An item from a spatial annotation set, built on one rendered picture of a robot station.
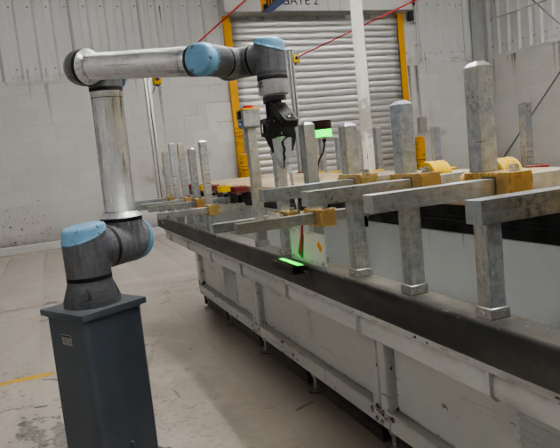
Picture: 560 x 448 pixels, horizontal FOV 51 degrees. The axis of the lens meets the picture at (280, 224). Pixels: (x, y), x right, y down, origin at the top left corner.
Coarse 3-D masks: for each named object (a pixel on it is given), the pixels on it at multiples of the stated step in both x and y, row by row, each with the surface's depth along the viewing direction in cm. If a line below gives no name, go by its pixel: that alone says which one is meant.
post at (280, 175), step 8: (272, 160) 200; (280, 168) 198; (280, 176) 198; (280, 184) 198; (280, 200) 199; (288, 200) 200; (280, 208) 199; (288, 208) 200; (280, 232) 202; (288, 232) 200; (288, 240) 201
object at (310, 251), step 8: (296, 232) 187; (304, 232) 181; (312, 232) 176; (296, 240) 188; (304, 240) 182; (312, 240) 176; (320, 240) 171; (296, 248) 189; (304, 248) 183; (312, 248) 177; (296, 256) 190; (304, 256) 184; (312, 256) 178; (320, 256) 173; (312, 264) 179; (320, 264) 173
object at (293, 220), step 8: (344, 208) 177; (288, 216) 170; (296, 216) 170; (304, 216) 171; (312, 216) 172; (336, 216) 175; (344, 216) 176; (368, 216) 180; (240, 224) 164; (248, 224) 165; (256, 224) 166; (264, 224) 166; (272, 224) 167; (280, 224) 168; (288, 224) 169; (296, 224) 170; (304, 224) 171; (240, 232) 164; (248, 232) 165
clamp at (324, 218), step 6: (306, 210) 177; (312, 210) 173; (318, 210) 170; (324, 210) 169; (330, 210) 170; (318, 216) 170; (324, 216) 169; (330, 216) 170; (318, 222) 170; (324, 222) 169; (330, 222) 170; (336, 222) 171
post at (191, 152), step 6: (192, 150) 313; (192, 156) 313; (192, 162) 313; (192, 168) 313; (192, 174) 314; (192, 180) 314; (198, 180) 315; (192, 186) 315; (198, 186) 315; (192, 192) 317; (198, 192) 315; (198, 216) 316; (198, 222) 317
